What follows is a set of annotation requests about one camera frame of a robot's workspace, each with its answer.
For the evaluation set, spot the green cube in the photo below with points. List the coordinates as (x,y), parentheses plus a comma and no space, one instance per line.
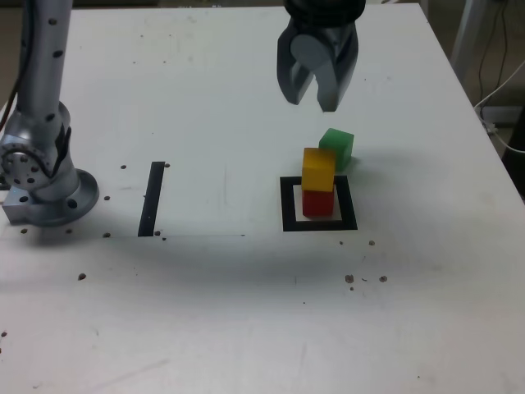
(342,147)

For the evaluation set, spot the black tape strip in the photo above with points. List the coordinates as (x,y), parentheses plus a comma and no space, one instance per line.
(151,197)

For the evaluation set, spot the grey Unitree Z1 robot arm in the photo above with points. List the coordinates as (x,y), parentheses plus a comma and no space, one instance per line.
(41,82)

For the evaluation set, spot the white metal frame leg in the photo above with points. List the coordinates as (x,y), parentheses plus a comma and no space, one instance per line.
(465,33)

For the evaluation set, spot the red cube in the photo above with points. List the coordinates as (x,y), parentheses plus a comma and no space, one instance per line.
(318,204)

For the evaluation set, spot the grey power strip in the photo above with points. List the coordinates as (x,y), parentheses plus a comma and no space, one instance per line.
(504,115)

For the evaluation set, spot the yellow cube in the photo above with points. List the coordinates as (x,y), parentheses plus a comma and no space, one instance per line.
(318,174)

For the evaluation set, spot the black tape square outline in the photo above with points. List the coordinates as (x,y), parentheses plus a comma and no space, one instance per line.
(320,226)

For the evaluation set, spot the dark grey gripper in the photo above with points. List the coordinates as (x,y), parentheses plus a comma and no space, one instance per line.
(328,33)

